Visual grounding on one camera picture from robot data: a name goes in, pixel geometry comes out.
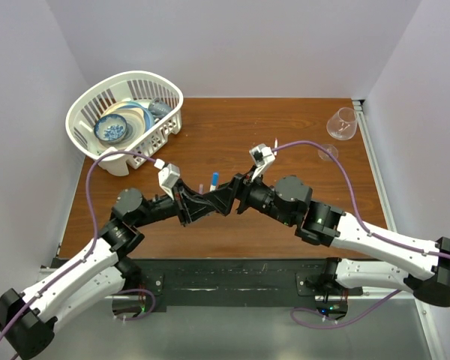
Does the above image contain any clear wine glass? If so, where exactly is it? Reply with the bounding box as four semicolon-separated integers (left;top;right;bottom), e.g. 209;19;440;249
318;107;359;161

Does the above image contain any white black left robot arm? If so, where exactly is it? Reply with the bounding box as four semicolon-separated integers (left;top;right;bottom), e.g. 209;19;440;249
0;179;236;359

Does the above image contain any blue patterned bowl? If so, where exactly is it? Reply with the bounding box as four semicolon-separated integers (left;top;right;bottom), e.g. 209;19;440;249
94;114;128;144

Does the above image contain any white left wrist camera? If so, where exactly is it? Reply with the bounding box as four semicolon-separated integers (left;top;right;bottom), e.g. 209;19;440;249
158;163;181;200

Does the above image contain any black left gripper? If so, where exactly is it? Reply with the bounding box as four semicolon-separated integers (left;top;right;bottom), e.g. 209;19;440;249
133;178;215;228

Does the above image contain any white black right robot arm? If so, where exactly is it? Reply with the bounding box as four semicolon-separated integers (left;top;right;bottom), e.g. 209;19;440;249
204;174;450;308

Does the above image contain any blue pen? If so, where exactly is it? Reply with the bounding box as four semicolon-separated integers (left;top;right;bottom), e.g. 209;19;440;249
209;172;219;191

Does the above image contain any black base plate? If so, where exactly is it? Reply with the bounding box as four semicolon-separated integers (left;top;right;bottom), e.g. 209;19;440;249
116;258;363;312

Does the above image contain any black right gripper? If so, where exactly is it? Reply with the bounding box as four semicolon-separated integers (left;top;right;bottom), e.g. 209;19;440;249
202;163;295;227

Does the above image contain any beige blue plate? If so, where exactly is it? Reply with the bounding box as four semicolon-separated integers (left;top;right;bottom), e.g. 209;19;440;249
103;101;147;149

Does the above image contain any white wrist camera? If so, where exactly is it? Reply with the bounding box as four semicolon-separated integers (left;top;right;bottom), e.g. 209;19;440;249
158;163;181;200
249;143;275;181

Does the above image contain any grey blue mug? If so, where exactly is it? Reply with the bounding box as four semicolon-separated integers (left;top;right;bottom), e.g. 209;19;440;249
148;97;172;121

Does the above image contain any white dish rack basket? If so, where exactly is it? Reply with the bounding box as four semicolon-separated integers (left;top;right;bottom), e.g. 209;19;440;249
65;70;184;160

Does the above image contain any light blue plate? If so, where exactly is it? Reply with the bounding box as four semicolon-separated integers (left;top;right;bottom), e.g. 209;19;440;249
128;101;155;132

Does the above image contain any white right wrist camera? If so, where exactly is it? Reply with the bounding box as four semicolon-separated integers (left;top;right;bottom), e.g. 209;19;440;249
249;143;275;181

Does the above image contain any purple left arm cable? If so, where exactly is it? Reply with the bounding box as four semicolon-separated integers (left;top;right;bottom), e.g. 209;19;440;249
0;149;166;360

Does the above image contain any aluminium frame rail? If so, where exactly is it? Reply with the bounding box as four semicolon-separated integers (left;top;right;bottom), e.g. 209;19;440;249
352;99;397;232

